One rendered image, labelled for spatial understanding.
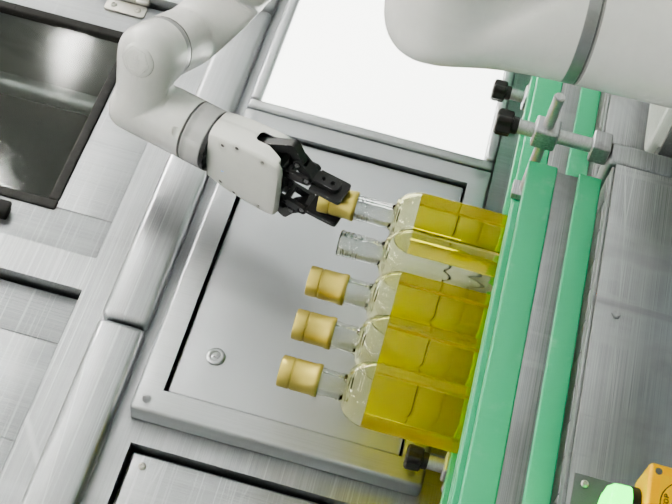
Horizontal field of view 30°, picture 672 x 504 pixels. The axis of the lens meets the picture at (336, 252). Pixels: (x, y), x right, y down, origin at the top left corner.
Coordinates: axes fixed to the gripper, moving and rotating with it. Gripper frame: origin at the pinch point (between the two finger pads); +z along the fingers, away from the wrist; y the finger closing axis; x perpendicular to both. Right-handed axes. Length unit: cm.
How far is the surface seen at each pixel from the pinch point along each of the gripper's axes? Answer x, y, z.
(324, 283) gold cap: -11.5, 1.8, 5.7
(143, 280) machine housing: -14.2, -12.6, -16.2
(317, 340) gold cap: -17.6, 0.7, 8.4
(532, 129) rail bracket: 9.0, 15.8, 18.1
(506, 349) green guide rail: -16.0, 13.9, 26.9
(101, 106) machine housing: 8.0, -16.2, -37.9
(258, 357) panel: -16.0, -12.4, 1.0
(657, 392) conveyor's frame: -13.6, 15.6, 41.1
